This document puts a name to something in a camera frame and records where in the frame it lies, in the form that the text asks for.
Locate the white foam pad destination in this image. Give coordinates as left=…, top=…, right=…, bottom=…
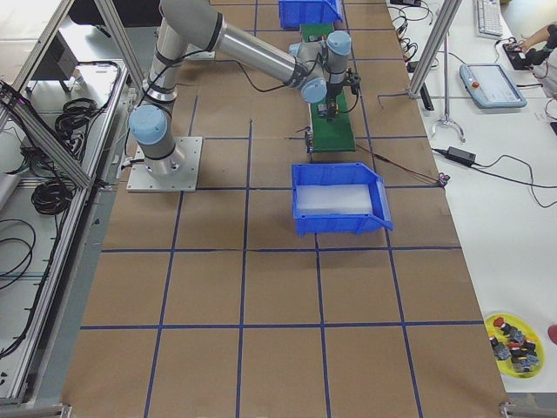
left=295, top=185, right=372, bottom=215

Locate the blue destination bin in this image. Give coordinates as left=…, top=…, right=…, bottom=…
left=292, top=163, right=393, bottom=236

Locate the red black conveyor wire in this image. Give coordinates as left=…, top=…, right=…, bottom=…
left=355, top=145, right=450, bottom=188

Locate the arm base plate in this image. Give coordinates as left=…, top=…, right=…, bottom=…
left=127, top=137, right=203, bottom=192

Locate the aluminium frame post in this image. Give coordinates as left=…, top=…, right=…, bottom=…
left=408, top=0, right=461, bottom=98

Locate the blue source bin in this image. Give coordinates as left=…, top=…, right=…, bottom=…
left=278, top=0, right=343, bottom=29

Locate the teach pendant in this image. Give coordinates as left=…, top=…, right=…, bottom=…
left=459, top=64, right=527, bottom=109

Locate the yellow tray of buttons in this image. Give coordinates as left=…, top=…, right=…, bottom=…
left=484, top=313, right=545, bottom=379

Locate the green conveyor belt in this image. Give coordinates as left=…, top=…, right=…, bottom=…
left=301, top=24, right=359, bottom=154

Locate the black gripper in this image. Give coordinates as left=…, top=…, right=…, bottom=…
left=325, top=71, right=361, bottom=114

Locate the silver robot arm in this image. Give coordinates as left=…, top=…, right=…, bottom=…
left=129, top=1, right=360, bottom=178

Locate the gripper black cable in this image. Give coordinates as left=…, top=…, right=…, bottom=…
left=178, top=47, right=362, bottom=114

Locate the black power adapter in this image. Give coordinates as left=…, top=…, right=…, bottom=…
left=446, top=146, right=476, bottom=166

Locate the white keyboard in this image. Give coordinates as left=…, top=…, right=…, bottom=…
left=473, top=0, right=503, bottom=39

